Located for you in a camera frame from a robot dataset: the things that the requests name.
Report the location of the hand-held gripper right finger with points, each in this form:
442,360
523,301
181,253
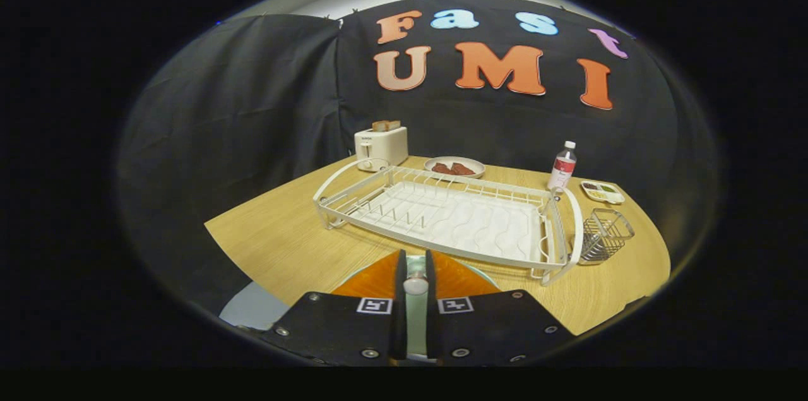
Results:
432,325

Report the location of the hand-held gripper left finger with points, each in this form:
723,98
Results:
400,319

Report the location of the pale green plate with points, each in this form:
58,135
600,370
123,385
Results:
416,325

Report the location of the white plate with meat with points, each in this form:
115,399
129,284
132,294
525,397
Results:
476,166

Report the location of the red meat piece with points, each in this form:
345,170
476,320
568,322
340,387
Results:
440,168
463,169

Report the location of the white toaster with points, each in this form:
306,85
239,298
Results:
388,145

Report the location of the clear bottle with red label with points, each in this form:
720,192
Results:
562,170

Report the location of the white divided snack tray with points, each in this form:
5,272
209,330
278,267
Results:
615,196

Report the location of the black backdrop cloth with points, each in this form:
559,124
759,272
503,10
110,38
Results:
252,104

